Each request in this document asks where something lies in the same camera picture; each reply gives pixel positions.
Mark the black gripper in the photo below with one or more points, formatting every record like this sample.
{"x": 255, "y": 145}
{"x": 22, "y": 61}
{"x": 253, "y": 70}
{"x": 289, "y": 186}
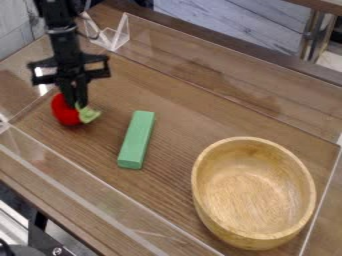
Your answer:
{"x": 72, "y": 71}

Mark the green rectangular block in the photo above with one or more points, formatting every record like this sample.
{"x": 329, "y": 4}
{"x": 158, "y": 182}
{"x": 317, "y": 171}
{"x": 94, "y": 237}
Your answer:
{"x": 137, "y": 139}

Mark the metal table leg background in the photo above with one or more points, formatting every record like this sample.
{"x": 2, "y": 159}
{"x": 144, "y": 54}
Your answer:
{"x": 317, "y": 35}

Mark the red plush fruit green stem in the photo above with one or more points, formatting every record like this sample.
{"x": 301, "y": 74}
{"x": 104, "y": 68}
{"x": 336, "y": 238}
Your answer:
{"x": 72, "y": 116}

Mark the wooden oval bowl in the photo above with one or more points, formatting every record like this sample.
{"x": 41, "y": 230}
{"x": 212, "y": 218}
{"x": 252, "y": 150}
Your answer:
{"x": 253, "y": 191}

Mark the black table frame bracket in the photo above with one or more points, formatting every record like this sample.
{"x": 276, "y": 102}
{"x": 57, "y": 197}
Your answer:
{"x": 41, "y": 240}

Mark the clear acrylic tray wall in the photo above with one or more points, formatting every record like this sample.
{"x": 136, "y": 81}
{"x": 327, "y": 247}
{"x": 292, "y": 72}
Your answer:
{"x": 116, "y": 225}

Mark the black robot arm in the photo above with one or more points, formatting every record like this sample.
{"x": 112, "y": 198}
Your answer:
{"x": 60, "y": 14}

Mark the clear acrylic corner bracket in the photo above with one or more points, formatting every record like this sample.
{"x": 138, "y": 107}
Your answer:
{"x": 109, "y": 38}

